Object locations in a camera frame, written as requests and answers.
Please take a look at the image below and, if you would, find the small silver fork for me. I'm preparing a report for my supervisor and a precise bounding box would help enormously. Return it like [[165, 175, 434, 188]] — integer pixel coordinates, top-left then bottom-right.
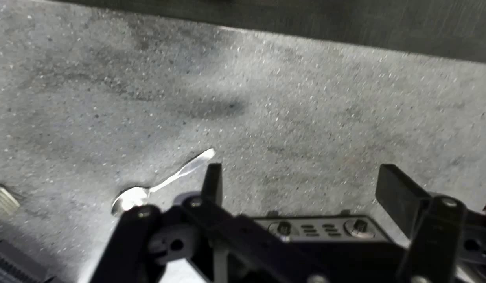
[[0, 180, 22, 217]]

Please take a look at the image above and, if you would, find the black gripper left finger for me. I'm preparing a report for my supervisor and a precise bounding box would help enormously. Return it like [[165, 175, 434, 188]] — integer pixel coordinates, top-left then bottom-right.
[[90, 162, 286, 283]]

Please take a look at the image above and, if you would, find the grey plastic cutlery holder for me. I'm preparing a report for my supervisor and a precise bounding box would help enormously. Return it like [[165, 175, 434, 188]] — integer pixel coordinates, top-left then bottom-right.
[[0, 238, 52, 283]]

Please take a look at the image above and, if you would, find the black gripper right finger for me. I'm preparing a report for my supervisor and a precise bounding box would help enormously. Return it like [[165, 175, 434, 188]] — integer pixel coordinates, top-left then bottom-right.
[[374, 164, 486, 283]]

